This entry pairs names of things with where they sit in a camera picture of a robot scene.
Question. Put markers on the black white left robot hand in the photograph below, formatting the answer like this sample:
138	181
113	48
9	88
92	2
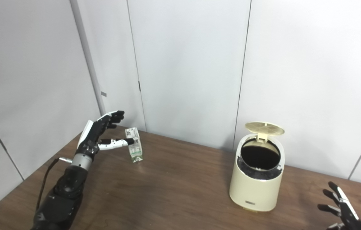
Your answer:
92	137

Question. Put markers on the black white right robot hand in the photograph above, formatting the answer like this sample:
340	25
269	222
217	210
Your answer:
348	214

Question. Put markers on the white green milk carton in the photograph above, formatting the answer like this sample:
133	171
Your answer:
135	150

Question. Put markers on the cream round bin lid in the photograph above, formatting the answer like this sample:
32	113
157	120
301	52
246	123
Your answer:
265	128

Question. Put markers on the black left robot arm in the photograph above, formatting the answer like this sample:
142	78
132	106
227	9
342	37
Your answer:
67	188

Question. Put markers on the cream-colored bin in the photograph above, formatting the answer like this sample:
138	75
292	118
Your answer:
257	191

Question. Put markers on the black bin liner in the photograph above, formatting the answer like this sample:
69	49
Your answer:
258	175

